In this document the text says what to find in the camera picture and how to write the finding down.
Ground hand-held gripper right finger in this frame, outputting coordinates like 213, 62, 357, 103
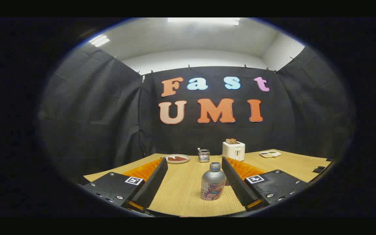
221, 156, 309, 212

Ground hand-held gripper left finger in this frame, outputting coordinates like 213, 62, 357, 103
83, 157, 169, 214

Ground silver juice bottle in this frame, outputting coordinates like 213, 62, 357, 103
201, 162, 227, 201

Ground wooden table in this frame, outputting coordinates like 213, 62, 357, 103
84, 149, 334, 217

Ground round white plate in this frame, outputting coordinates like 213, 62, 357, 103
164, 154, 190, 164

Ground white toaster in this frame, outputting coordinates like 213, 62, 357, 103
222, 141, 246, 162

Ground white divided tray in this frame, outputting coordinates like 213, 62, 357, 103
259, 150, 282, 158

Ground ceiling light panel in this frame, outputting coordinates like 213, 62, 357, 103
168, 18, 241, 26
88, 34, 110, 47

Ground wire utensil holder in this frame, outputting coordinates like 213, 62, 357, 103
198, 148, 211, 163

